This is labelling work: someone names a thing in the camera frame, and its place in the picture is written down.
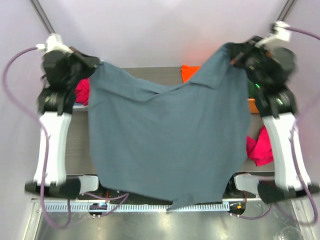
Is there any grey-blue t shirt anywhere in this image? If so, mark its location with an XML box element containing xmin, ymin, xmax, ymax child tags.
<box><xmin>88</xmin><ymin>45</ymin><xmax>251</xmax><ymax>209</ymax></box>

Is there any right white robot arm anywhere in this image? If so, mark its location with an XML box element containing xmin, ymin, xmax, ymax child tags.
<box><xmin>225</xmin><ymin>36</ymin><xmax>320</xmax><ymax>204</ymax></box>

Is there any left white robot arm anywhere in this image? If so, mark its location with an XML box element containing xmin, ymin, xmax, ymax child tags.
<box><xmin>24</xmin><ymin>44</ymin><xmax>107</xmax><ymax>200</ymax></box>

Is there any pink shirt in basket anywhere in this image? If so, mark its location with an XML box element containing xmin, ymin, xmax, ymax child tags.
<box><xmin>75</xmin><ymin>78</ymin><xmax>90</xmax><ymax>106</ymax></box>

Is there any dark green garment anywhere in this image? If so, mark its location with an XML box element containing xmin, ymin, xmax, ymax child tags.
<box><xmin>247</xmin><ymin>79</ymin><xmax>259</xmax><ymax>99</ymax></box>

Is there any white perforated basket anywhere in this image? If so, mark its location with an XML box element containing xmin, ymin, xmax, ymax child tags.
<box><xmin>73</xmin><ymin>103</ymin><xmax>88</xmax><ymax>112</ymax></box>

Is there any orange plastic tub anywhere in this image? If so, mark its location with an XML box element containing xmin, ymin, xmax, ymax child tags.
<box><xmin>247</xmin><ymin>98</ymin><xmax>260</xmax><ymax>114</ymax></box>

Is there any folded orange t shirt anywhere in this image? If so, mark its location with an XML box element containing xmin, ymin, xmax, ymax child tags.
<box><xmin>180</xmin><ymin>64</ymin><xmax>200</xmax><ymax>83</ymax></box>

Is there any pink shirt on table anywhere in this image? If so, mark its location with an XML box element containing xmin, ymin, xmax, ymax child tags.
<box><xmin>246</xmin><ymin>126</ymin><xmax>274</xmax><ymax>167</ymax></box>

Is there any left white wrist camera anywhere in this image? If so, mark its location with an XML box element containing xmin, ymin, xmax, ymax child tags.
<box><xmin>35</xmin><ymin>33</ymin><xmax>73</xmax><ymax>54</ymax></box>

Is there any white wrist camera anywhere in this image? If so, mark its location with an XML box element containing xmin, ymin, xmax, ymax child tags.
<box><xmin>255</xmin><ymin>21</ymin><xmax>291</xmax><ymax>49</ymax></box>
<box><xmin>35</xmin><ymin>33</ymin><xmax>73</xmax><ymax>54</ymax></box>

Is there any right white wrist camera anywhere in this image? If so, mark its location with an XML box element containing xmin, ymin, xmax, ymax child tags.
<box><xmin>255</xmin><ymin>21</ymin><xmax>291</xmax><ymax>49</ymax></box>

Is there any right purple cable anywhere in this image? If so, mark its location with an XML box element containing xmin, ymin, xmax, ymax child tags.
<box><xmin>237</xmin><ymin>26</ymin><xmax>320</xmax><ymax>225</ymax></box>

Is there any purple cable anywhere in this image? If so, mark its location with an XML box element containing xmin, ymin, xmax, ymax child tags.
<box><xmin>237</xmin><ymin>26</ymin><xmax>320</xmax><ymax>225</ymax></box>
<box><xmin>1</xmin><ymin>46</ymin><xmax>131</xmax><ymax>230</ymax></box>

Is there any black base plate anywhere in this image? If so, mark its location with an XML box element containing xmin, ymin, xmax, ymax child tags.
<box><xmin>91</xmin><ymin>174</ymin><xmax>258</xmax><ymax>205</ymax></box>

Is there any white slotted cable duct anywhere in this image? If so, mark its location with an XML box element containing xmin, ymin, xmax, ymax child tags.
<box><xmin>44</xmin><ymin>202</ymin><xmax>230</xmax><ymax>213</ymax></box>

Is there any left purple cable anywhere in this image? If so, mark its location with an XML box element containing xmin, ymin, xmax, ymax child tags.
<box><xmin>1</xmin><ymin>46</ymin><xmax>131</xmax><ymax>230</ymax></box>

